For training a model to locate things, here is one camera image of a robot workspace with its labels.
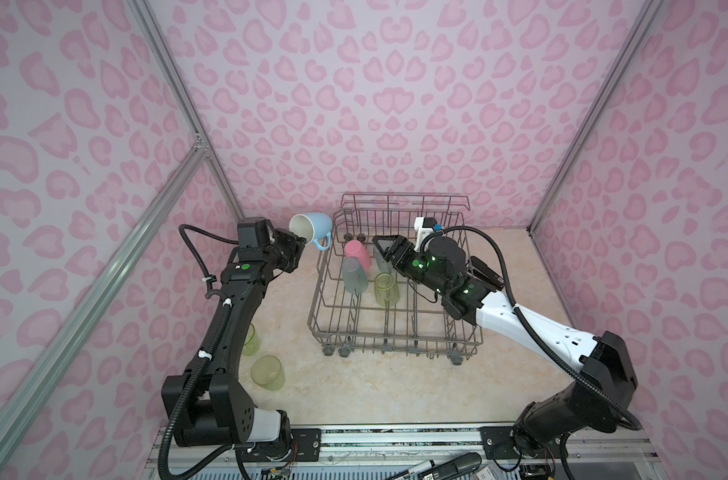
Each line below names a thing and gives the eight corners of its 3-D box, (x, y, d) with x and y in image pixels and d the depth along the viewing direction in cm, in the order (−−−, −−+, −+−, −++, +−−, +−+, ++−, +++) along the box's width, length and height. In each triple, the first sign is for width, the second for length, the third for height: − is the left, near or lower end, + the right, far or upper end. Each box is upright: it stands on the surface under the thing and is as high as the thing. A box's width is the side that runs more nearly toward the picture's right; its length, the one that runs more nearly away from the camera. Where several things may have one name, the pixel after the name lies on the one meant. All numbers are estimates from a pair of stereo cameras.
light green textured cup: (260, 391, 84) (248, 380, 76) (265, 368, 88) (254, 355, 80) (286, 391, 84) (276, 380, 76) (290, 368, 88) (281, 355, 80)
